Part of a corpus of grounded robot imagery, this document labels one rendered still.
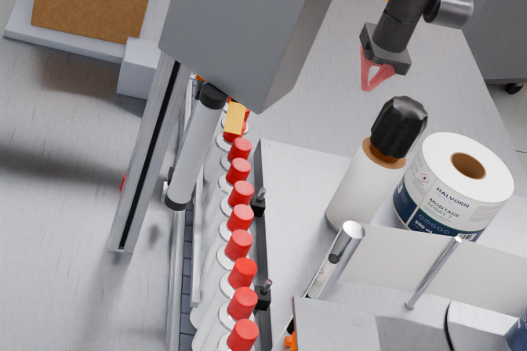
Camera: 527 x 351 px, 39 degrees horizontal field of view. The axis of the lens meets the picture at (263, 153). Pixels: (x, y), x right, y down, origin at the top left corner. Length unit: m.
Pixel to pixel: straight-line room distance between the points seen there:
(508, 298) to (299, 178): 0.46
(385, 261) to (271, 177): 0.33
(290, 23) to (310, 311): 0.35
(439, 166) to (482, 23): 2.10
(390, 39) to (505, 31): 2.53
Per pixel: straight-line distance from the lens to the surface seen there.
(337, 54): 2.09
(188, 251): 1.31
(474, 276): 1.38
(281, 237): 1.40
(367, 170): 1.36
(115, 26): 1.76
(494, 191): 1.53
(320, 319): 0.95
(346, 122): 1.84
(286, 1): 0.87
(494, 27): 3.64
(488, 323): 1.48
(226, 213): 1.16
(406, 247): 1.29
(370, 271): 1.32
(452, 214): 1.51
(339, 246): 1.21
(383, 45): 1.21
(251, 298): 1.01
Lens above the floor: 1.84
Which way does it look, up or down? 38 degrees down
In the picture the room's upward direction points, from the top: 24 degrees clockwise
